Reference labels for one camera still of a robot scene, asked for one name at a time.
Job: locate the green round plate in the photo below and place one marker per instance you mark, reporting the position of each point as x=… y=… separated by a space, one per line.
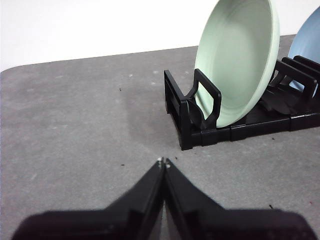
x=237 y=62

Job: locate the black plate rack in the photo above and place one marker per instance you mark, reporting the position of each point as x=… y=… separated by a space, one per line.
x=215 y=137

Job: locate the blue round plate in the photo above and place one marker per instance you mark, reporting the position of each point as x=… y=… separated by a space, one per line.
x=305 y=42

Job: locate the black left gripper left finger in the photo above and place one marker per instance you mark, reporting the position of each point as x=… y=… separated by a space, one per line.
x=100 y=225

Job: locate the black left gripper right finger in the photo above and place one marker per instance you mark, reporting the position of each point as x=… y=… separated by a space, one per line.
x=237 y=225

